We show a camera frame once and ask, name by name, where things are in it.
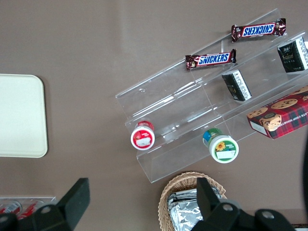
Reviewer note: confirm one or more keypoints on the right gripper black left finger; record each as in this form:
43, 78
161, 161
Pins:
74, 199

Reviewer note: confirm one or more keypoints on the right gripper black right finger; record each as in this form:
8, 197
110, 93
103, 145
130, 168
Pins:
208, 202

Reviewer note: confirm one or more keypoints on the light wicker basket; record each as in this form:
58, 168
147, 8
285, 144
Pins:
166, 204

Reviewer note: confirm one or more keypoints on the cream rectangular plastic tray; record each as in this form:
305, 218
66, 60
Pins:
21, 115

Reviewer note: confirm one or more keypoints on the foil wrapped pack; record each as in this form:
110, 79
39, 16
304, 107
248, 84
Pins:
185, 216
183, 195

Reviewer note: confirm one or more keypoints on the clear acrylic bottle rack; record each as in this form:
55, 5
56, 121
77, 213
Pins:
48, 199

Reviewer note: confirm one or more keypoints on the red cola bottle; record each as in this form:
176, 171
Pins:
30, 210
10, 207

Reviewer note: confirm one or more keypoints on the green lid small jar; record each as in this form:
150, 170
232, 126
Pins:
223, 149

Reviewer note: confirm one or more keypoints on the red lid small jar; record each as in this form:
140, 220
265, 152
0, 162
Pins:
142, 139

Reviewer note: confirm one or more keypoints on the clear acrylic stepped shelf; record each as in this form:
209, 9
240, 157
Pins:
168, 96

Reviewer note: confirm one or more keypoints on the red tartan cookie box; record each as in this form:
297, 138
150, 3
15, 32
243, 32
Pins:
281, 115

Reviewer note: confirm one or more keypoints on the small black tea box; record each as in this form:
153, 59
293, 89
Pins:
237, 86
291, 57

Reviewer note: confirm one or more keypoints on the Snickers chocolate bar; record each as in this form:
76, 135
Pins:
211, 59
258, 30

